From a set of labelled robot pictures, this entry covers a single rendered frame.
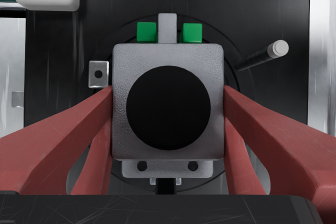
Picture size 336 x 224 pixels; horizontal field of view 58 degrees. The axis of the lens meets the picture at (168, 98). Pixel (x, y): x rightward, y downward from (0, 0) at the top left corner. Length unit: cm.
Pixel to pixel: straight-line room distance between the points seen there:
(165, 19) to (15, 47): 21
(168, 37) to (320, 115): 18
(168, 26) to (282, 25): 14
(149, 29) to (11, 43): 19
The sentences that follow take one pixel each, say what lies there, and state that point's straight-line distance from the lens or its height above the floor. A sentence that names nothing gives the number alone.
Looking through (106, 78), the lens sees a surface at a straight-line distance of 22.
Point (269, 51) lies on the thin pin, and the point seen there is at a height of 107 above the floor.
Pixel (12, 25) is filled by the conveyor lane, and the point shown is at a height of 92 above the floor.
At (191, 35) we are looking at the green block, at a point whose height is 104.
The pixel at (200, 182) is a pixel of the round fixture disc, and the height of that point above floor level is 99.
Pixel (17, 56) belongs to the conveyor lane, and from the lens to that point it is 34.
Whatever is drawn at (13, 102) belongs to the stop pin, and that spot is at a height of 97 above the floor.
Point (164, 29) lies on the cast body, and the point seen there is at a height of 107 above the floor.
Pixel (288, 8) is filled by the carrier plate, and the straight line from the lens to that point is 28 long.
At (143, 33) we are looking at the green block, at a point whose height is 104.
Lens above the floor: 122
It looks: 89 degrees down
